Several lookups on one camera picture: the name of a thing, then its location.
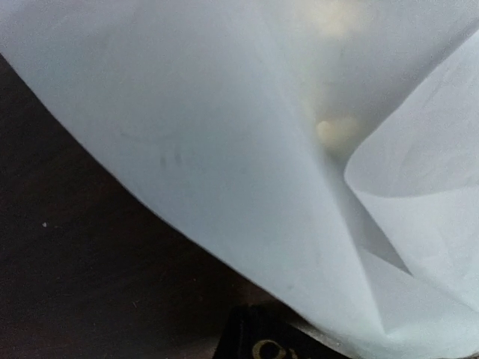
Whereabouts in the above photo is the white wrapping paper sheet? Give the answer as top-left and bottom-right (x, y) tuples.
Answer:
(1, 1), (478, 358)

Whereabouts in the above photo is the yellow fake flower bunch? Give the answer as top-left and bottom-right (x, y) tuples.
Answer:
(316, 117), (362, 156)

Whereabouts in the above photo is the black lanyard strap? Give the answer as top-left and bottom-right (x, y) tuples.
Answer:
(215, 304), (353, 359)

